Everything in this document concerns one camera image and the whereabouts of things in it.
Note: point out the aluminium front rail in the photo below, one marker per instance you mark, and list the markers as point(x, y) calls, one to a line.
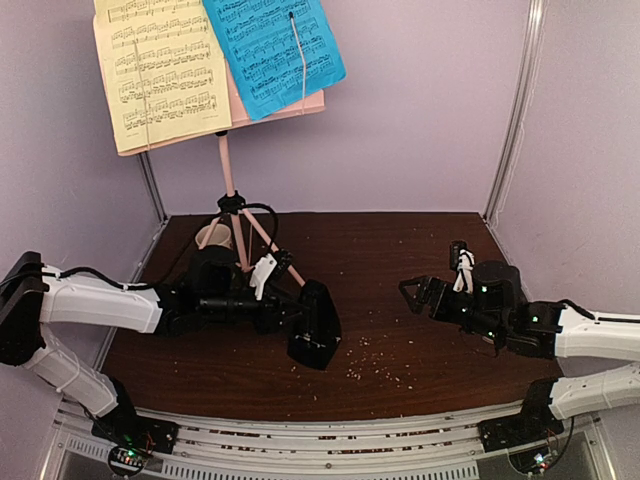
point(439, 446)

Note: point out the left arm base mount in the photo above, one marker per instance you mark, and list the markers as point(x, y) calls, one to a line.
point(127, 429)

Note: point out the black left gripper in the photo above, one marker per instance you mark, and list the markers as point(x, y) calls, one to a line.
point(274, 306)

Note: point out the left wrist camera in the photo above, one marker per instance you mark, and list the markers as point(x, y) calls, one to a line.
point(269, 268)

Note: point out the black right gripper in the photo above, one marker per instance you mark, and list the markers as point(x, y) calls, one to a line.
point(435, 293)

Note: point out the pink music stand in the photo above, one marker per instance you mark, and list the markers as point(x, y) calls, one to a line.
point(226, 165)

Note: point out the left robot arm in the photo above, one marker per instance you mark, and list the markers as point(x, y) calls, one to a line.
point(214, 289)

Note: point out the yellow sheet music page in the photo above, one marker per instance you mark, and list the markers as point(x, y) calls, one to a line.
point(160, 70)

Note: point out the black metronome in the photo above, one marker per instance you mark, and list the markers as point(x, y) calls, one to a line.
point(316, 336)

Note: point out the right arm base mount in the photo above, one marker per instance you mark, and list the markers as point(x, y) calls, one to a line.
point(516, 430)

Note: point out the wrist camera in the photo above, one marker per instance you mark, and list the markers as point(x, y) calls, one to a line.
point(269, 268)
point(462, 262)

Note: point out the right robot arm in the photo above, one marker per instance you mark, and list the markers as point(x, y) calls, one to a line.
point(487, 300)

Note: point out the blue sheet music page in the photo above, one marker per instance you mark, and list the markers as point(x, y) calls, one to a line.
point(279, 51)

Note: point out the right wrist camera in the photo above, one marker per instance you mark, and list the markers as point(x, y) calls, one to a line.
point(462, 262)

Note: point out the white ceramic mug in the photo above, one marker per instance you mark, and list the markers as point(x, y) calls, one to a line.
point(222, 235)

